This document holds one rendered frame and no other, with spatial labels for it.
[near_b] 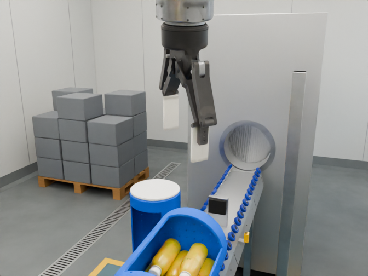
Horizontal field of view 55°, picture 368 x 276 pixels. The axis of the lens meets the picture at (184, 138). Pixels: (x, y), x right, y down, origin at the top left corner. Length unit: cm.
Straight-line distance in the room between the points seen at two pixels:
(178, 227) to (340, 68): 432
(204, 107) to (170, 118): 17
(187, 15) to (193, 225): 97
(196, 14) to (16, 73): 463
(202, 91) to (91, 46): 591
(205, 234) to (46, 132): 348
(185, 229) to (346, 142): 440
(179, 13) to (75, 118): 378
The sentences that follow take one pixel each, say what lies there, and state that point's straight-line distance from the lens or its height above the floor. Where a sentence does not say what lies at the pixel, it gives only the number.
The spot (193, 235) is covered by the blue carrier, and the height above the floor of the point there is 112.
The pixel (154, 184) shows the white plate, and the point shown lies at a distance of 204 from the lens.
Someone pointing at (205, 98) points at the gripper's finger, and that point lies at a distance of 53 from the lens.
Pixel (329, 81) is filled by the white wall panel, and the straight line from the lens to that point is 540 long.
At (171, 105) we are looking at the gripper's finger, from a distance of 68.
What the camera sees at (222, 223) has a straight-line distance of 183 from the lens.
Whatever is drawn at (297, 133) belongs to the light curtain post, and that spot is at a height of 141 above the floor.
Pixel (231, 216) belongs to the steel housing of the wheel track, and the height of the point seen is 93.
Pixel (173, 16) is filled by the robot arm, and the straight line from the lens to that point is 54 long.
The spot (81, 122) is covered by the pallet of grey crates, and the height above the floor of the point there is 91.
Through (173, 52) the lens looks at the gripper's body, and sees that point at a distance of 61.
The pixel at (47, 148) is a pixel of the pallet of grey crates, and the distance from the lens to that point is 466.
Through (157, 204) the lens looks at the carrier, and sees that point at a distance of 188.
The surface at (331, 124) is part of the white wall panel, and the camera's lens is 550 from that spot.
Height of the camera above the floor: 184
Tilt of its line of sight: 16 degrees down
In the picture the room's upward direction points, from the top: straight up
